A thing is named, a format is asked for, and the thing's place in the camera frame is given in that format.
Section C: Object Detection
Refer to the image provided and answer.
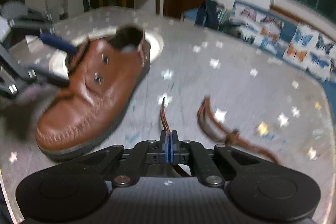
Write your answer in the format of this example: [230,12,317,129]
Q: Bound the brown shoelace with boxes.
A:
[159,95,281,166]

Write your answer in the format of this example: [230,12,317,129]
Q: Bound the brown leather shoe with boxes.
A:
[35,25,152,162]

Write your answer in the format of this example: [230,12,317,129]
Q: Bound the dark blue bag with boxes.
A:
[195,0,226,30]

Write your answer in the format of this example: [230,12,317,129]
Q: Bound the butterfly pillow left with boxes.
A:
[231,3,285,55]

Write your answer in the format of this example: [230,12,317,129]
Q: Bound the butterfly pillow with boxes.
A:
[231,3,285,55]
[282,23,335,82]

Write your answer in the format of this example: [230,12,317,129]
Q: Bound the blue sofa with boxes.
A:
[181,0,335,110]

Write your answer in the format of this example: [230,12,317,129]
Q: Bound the butterfly pillow right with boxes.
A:
[282,23,335,82]

